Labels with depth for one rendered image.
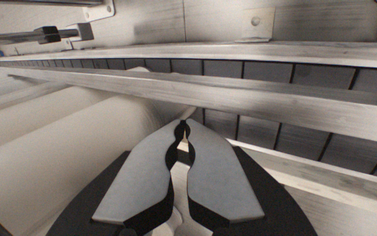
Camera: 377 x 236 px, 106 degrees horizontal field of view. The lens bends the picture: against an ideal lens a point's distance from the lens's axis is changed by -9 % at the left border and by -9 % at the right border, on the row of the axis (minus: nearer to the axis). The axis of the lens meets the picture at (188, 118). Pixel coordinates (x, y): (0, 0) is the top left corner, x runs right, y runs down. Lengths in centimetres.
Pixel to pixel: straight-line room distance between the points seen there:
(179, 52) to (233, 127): 10
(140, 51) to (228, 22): 11
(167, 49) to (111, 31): 16
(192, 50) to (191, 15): 6
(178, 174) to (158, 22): 23
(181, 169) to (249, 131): 14
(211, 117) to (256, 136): 5
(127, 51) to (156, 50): 5
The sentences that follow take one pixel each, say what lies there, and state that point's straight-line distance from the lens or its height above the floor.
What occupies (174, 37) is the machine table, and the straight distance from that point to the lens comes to 23.
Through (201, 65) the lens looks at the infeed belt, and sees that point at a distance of 16.
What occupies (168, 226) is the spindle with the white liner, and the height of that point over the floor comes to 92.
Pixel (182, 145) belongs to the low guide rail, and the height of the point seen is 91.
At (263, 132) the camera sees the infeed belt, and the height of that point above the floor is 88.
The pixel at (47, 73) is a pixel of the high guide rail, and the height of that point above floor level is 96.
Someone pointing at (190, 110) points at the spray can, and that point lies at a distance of 16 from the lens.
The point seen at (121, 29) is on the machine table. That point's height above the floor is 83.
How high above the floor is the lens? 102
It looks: 48 degrees down
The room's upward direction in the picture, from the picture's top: 131 degrees counter-clockwise
